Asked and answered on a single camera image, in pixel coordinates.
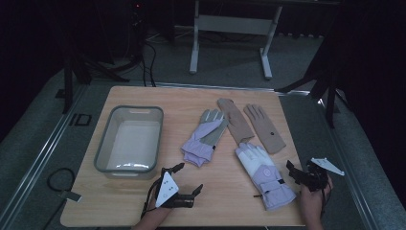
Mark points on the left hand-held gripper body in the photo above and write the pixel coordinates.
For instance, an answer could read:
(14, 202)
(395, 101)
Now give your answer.
(167, 188)

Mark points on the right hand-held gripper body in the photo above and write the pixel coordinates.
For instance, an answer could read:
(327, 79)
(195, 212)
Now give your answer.
(314, 179)

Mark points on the purple and white ski glove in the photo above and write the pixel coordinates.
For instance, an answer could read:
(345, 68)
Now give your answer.
(265, 175)

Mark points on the purple ski glove grey palm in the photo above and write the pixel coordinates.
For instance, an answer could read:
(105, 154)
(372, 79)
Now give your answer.
(199, 143)

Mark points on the beige knit glove with button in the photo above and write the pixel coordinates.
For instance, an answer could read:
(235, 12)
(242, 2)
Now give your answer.
(266, 129)

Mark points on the grey plastic bin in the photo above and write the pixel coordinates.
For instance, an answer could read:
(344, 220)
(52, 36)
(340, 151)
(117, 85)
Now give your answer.
(130, 143)

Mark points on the plain beige knit glove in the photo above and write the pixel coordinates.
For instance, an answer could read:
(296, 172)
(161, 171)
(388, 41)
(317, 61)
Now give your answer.
(237, 123)

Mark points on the person's left hand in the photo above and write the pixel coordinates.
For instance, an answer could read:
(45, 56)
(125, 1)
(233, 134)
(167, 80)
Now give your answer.
(159, 209)

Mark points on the person's right hand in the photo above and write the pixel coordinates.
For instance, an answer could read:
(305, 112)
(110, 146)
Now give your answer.
(311, 201)

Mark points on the black tripod stand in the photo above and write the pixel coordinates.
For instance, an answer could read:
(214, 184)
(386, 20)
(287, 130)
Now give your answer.
(330, 89)
(67, 83)

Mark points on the grey tape piece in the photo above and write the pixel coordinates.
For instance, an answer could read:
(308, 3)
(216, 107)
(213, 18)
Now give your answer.
(72, 195)

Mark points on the metal floor rail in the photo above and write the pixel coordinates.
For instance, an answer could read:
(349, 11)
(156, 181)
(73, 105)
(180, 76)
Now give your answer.
(348, 166)
(38, 159)

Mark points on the white metal desk frame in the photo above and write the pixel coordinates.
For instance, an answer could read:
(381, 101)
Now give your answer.
(233, 25)

